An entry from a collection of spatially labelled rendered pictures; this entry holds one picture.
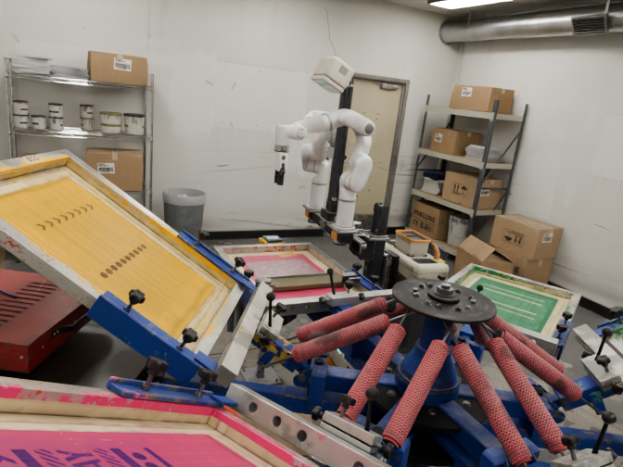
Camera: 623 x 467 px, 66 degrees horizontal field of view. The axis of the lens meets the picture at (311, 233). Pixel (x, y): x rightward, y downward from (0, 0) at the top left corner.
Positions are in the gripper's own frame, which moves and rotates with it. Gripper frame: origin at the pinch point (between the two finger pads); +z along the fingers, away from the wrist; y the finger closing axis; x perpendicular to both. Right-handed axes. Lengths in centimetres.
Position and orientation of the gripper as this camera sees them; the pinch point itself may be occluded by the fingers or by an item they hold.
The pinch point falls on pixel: (278, 180)
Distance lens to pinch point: 251.5
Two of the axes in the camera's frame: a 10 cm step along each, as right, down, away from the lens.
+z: -1.1, 9.5, 2.8
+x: -9.4, 0.0, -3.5
